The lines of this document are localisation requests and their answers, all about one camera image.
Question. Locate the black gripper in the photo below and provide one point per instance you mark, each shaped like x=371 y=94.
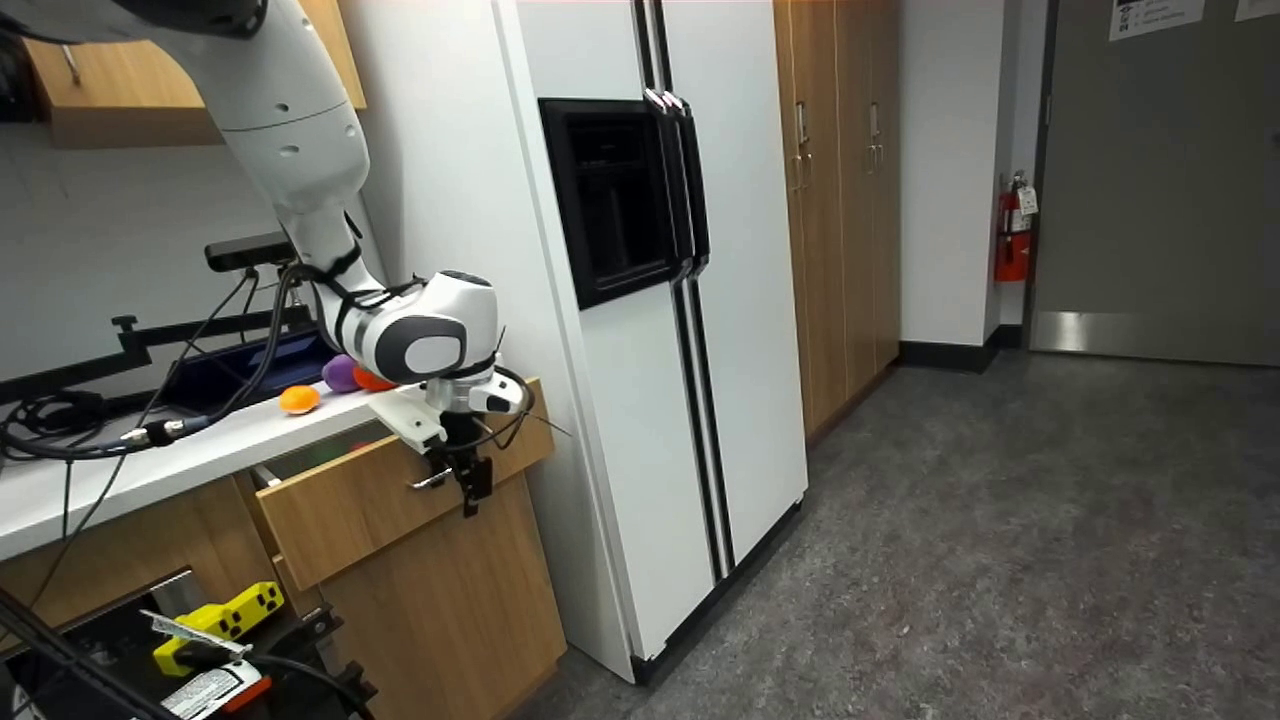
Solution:
x=464 y=441

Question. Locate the wooden drawer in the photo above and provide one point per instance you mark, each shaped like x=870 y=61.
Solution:
x=362 y=514

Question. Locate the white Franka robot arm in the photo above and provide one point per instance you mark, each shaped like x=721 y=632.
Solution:
x=293 y=135

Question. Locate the white refrigerator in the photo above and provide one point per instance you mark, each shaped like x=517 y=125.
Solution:
x=585 y=465

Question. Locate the red toy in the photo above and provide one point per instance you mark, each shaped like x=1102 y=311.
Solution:
x=371 y=383

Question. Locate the wooden base cabinet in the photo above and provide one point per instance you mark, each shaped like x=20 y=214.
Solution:
x=443 y=624

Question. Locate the purple toy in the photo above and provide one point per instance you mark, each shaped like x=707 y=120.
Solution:
x=340 y=372

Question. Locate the orange toy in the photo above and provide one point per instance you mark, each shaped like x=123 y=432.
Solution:
x=300 y=399

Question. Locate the dark blue tray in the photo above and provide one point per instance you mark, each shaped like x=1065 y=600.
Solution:
x=224 y=368

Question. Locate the black fridge dispenser panel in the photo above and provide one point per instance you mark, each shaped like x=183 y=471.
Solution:
x=615 y=202

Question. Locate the white red tag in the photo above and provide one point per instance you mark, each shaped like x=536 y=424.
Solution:
x=215 y=691

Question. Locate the black mounting bar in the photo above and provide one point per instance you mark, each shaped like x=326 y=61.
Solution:
x=126 y=343

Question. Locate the tall wooden cabinet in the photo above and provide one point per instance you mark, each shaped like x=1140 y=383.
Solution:
x=834 y=202

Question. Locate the black baseboard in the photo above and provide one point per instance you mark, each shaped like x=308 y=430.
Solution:
x=955 y=352

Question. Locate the red fire extinguisher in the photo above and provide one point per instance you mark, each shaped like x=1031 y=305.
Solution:
x=1013 y=240

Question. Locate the grey door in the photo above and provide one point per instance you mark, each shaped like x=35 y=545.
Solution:
x=1161 y=175

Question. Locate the white paper notice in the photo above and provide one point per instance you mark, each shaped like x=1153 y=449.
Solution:
x=1153 y=18
x=1256 y=10

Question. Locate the black camera on counter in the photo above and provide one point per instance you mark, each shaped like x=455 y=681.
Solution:
x=244 y=250

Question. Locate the wooden wall cabinet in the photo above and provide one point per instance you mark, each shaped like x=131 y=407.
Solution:
x=123 y=101

